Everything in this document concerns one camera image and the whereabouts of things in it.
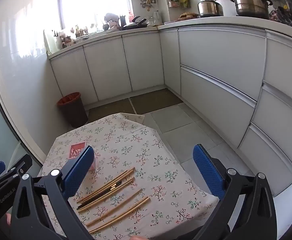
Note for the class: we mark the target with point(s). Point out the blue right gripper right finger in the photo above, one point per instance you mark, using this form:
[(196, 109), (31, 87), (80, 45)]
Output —
[(208, 167)]

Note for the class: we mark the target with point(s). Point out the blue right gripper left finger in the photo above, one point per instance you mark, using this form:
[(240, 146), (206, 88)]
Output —
[(74, 171)]

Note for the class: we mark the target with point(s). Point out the white kitchen cabinets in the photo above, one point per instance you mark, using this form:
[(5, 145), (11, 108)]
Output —
[(236, 72)]

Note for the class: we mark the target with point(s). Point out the pink perforated utensil holder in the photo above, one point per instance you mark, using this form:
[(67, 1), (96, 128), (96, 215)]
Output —
[(76, 149)]

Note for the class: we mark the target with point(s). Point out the dark bin with red rim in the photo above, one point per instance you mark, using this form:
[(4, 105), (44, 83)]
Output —
[(72, 109)]

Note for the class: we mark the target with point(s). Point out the floral tablecloth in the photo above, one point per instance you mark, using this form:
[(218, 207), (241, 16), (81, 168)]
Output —
[(171, 204)]

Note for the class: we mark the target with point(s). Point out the clear glass jar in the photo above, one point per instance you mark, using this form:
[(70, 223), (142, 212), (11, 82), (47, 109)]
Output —
[(157, 20)]

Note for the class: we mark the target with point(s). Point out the steel kettle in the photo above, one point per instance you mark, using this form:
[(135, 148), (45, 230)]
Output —
[(209, 8)]

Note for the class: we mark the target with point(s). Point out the black frying pan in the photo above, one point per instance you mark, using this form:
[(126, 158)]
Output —
[(134, 24)]

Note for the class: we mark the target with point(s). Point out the yellow green packet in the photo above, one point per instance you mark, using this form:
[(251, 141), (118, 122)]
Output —
[(184, 3)]

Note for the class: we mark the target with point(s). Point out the steel stacked steamer pot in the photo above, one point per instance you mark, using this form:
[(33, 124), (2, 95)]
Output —
[(253, 8)]

